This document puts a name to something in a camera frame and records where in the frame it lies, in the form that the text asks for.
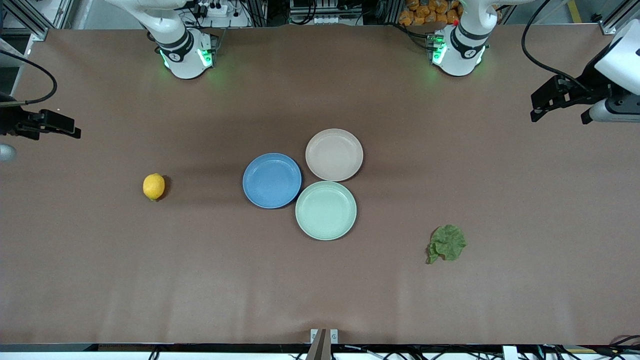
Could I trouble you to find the yellow lemon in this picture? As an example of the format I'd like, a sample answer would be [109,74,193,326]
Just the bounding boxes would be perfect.
[142,173,166,202]

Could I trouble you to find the green lettuce leaf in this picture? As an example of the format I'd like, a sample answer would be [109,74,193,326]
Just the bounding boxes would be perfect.
[426,224,467,265]

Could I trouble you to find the bag of orange snacks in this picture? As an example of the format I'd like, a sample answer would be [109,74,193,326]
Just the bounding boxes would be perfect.
[398,0,463,27]

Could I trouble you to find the white power strip with plugs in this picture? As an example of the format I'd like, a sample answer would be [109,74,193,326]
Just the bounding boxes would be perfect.
[192,0,232,18]

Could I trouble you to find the beige plate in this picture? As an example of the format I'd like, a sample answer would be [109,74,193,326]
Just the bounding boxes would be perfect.
[305,128,364,182]

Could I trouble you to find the blue plate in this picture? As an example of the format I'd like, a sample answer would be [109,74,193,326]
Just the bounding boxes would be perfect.
[242,153,303,209]

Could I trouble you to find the pale green plate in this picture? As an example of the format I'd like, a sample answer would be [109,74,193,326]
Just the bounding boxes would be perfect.
[295,181,358,241]

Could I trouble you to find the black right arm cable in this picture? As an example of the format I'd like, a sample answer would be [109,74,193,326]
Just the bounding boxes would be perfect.
[0,49,58,107]

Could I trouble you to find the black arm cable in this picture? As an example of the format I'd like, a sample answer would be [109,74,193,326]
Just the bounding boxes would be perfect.
[521,0,588,86]
[0,49,58,107]

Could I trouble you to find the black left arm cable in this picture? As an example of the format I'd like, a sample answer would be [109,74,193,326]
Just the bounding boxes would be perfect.
[521,0,588,86]

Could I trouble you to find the aluminium frame profile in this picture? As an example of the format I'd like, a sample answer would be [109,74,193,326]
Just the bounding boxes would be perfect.
[0,0,76,42]
[597,0,640,36]

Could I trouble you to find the black base cable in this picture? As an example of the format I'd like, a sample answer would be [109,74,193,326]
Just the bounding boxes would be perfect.
[397,21,436,50]

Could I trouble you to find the black looped cable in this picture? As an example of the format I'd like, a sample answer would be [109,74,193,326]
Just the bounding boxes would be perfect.
[607,334,640,358]

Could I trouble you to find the metal bracket at table edge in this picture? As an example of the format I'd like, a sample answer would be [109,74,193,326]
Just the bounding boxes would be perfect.
[310,328,339,360]

